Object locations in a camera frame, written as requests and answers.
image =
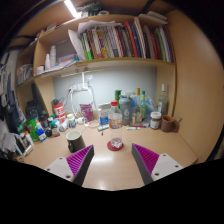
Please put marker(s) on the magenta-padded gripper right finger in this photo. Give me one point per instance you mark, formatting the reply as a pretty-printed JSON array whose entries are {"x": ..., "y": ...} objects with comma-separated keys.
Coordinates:
[{"x": 148, "y": 160}]

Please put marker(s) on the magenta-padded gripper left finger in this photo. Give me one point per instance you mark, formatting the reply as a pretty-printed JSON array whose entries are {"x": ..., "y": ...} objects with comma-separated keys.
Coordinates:
[{"x": 79, "y": 160}]

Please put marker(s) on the black mug white inside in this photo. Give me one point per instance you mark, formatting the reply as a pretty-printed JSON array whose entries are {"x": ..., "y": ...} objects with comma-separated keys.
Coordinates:
[{"x": 76, "y": 142}]

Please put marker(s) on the black backpack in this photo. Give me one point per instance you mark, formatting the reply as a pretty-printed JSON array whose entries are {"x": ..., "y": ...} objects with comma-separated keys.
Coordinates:
[{"x": 36, "y": 111}]

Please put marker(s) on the white wall outlet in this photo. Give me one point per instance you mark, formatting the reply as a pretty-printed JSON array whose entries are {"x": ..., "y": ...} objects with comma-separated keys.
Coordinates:
[{"x": 79, "y": 87}]

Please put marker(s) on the clear red-capped drink bottle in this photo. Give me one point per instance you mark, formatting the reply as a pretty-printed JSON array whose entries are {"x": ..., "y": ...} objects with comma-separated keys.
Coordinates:
[{"x": 115, "y": 123}]

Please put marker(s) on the white and blue carton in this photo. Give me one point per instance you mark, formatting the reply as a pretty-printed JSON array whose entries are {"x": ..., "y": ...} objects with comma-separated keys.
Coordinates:
[{"x": 103, "y": 115}]

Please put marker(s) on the brown mug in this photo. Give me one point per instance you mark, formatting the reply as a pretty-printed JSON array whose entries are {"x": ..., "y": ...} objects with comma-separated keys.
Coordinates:
[{"x": 167, "y": 124}]

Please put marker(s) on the dark jar green lid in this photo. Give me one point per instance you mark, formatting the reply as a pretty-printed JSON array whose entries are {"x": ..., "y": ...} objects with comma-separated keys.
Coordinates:
[{"x": 55, "y": 130}]

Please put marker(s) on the tall green bottle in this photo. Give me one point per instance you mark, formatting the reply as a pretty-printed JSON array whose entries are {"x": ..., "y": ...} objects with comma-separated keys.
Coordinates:
[{"x": 118, "y": 96}]

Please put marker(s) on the brown jar white lid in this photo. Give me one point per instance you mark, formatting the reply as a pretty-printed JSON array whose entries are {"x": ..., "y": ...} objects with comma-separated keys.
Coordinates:
[{"x": 155, "y": 121}]

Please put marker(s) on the grey water bottle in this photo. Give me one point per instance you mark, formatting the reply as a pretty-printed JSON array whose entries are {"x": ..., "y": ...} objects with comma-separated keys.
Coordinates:
[{"x": 126, "y": 111}]

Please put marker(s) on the ceiling light tube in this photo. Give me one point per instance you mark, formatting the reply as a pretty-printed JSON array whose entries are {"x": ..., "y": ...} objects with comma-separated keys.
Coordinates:
[{"x": 71, "y": 8}]

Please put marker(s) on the blue and white bottle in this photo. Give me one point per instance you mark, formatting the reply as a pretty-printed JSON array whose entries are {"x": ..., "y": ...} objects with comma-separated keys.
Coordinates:
[{"x": 41, "y": 133}]

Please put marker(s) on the magenta pouch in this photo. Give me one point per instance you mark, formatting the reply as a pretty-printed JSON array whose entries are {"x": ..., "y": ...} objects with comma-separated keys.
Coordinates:
[{"x": 87, "y": 112}]

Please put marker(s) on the white and green marker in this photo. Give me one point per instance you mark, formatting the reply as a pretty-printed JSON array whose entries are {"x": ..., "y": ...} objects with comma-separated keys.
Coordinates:
[{"x": 135, "y": 127}]

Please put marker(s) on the blue hanging garment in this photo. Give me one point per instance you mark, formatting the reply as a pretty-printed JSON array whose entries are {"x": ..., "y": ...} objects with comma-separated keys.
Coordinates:
[{"x": 10, "y": 103}]

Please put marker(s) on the green mouthwash bottle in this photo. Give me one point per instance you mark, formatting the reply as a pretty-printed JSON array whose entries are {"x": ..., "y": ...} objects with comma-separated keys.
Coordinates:
[{"x": 32, "y": 128}]

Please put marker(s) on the flat round red coaster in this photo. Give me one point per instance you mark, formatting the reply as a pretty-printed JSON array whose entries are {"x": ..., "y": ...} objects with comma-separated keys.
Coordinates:
[{"x": 110, "y": 147}]

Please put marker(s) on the red and white canister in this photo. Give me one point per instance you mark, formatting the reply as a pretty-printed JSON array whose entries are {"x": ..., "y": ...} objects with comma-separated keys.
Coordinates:
[{"x": 59, "y": 113}]

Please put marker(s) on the yellow-capped clear bottle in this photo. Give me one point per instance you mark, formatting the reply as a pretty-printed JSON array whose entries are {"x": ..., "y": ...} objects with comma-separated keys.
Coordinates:
[{"x": 137, "y": 110}]

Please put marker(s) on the tall clear glass bottle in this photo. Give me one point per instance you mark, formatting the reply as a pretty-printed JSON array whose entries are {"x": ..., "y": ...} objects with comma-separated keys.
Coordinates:
[{"x": 163, "y": 103}]

